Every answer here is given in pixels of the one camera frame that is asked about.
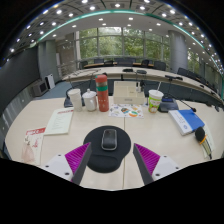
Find white standing appliance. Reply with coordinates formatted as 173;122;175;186
44;73;56;90

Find grey monitor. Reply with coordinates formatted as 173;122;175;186
31;79;49;98

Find black computer mouse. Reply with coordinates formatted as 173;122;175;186
100;128;118;152

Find blue and white book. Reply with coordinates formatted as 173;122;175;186
167;108;206;137

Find black desk conference microphone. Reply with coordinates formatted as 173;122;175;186
157;94;197;114
63;68;101;108

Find printed paper cup with straw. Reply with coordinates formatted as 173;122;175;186
147;81;165;114

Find white compartment box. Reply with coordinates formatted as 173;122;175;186
112;80;146;106

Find handheld microphone with foam head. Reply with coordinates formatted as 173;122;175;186
194;126;213;160

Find colourful sticker sheet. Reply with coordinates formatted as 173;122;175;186
108;103;145;119

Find red and white leaflet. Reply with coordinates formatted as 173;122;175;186
20;126;47;166

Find black mouse pad with wrist rest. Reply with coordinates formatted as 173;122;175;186
82;125;132;174

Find white paper cup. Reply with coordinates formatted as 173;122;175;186
67;87;84;113

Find white printed paper sheet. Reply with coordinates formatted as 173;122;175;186
43;107;75;136

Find black office chairs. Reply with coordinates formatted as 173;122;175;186
78;58;224;111

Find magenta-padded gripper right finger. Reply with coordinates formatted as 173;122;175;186
132;143;183;186

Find ceiling lights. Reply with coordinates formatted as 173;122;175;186
8;0;224;73

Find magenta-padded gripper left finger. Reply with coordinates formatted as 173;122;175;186
43;141;93;185

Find red thermos bottle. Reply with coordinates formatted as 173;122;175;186
94;73;110;113

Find white lidded mug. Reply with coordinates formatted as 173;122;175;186
81;88;98;112

